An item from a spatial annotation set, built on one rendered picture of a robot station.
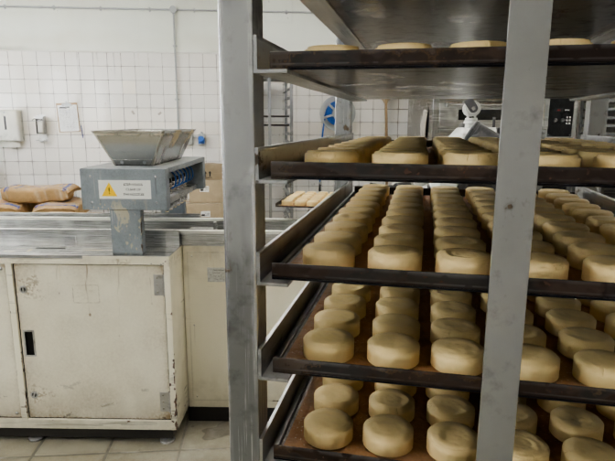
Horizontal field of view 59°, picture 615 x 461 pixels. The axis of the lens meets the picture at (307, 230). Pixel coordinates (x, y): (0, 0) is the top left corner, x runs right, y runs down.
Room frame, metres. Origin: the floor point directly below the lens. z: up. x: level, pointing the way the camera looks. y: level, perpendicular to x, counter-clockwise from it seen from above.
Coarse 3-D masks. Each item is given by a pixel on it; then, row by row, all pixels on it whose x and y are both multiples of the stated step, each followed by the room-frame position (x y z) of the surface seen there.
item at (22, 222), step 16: (0, 224) 2.55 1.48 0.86; (16, 224) 2.55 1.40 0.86; (32, 224) 2.55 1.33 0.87; (48, 224) 2.55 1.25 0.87; (64, 224) 2.54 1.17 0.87; (80, 224) 2.54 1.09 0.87; (96, 224) 2.54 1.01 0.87; (160, 224) 2.54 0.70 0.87; (176, 224) 2.53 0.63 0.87; (192, 224) 2.53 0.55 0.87; (208, 224) 2.53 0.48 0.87; (272, 224) 2.53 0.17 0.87; (288, 224) 2.53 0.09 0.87
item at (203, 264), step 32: (192, 256) 2.23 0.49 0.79; (224, 256) 2.23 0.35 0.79; (192, 288) 2.23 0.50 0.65; (224, 288) 2.23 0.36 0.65; (288, 288) 2.22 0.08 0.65; (192, 320) 2.23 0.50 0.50; (224, 320) 2.23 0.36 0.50; (192, 352) 2.23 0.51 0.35; (224, 352) 2.23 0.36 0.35; (192, 384) 2.23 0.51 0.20; (224, 384) 2.23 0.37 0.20; (192, 416) 2.26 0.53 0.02; (224, 416) 2.26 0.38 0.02
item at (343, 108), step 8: (336, 40) 1.06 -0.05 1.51; (336, 104) 1.06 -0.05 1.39; (344, 104) 1.05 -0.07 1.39; (336, 112) 1.06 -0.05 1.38; (344, 112) 1.05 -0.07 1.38; (336, 120) 1.06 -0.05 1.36; (344, 120) 1.05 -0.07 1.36; (336, 128) 1.06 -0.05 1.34; (344, 128) 1.05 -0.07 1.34; (336, 184) 1.06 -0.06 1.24
